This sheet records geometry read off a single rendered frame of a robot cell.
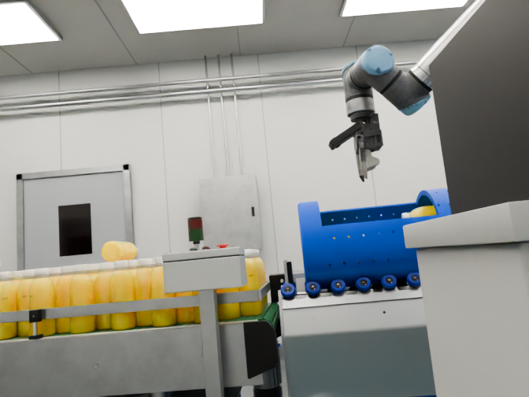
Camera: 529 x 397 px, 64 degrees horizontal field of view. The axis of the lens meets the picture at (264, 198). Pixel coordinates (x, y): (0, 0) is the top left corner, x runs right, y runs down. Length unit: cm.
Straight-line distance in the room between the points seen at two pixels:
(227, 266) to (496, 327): 69
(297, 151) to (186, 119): 130
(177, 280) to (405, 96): 82
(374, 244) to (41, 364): 100
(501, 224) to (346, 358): 91
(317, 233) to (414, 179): 382
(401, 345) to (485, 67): 89
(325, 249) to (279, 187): 350
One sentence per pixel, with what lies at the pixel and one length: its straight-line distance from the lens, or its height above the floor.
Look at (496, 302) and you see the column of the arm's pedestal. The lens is 55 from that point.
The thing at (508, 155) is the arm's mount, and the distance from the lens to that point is 60.
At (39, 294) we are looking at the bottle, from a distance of 144.
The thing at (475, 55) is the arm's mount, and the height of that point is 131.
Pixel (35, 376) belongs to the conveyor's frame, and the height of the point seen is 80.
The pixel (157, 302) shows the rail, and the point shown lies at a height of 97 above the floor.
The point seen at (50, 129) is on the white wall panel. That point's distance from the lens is 544.
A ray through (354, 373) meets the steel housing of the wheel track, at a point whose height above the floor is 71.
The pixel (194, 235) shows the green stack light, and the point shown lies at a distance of 179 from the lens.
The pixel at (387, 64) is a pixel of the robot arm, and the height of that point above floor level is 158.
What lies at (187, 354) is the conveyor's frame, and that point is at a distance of 125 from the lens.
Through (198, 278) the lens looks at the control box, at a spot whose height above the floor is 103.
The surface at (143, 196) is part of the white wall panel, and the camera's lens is 490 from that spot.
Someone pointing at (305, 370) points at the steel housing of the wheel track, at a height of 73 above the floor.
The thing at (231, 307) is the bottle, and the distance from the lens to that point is 127.
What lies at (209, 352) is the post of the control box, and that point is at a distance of 115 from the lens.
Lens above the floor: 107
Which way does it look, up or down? 8 degrees up
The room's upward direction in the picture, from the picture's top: 5 degrees counter-clockwise
